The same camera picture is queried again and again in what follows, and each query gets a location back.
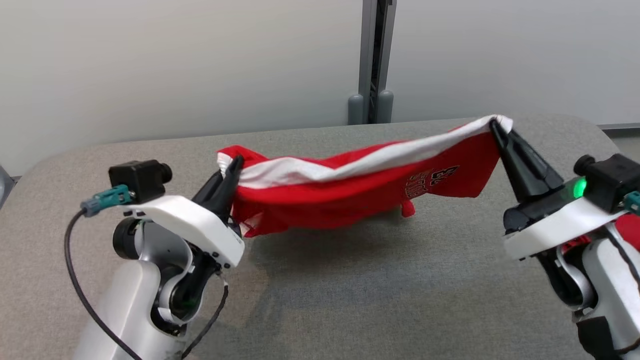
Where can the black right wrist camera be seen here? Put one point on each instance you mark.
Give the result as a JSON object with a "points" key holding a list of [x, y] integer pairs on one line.
{"points": [[610, 180]]}

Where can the red Bulls basketball jersey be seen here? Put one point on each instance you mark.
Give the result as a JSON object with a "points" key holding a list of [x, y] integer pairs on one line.
{"points": [[629, 230]]}

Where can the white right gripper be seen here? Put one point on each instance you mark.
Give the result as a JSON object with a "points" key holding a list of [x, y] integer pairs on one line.
{"points": [[550, 225]]}

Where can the red basketball shorts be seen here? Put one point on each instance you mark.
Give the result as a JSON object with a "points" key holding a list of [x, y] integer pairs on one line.
{"points": [[325, 195]]}

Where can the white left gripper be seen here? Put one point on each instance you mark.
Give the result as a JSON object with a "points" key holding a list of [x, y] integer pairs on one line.
{"points": [[190, 215]]}

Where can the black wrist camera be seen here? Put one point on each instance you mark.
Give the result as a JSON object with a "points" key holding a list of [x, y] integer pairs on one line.
{"points": [[135, 180], [610, 180]]}

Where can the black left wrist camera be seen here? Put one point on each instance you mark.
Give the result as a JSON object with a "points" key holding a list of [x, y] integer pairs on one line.
{"points": [[135, 180]]}

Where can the grey partition post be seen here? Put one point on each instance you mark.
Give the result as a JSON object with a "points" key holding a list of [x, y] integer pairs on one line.
{"points": [[365, 50]]}

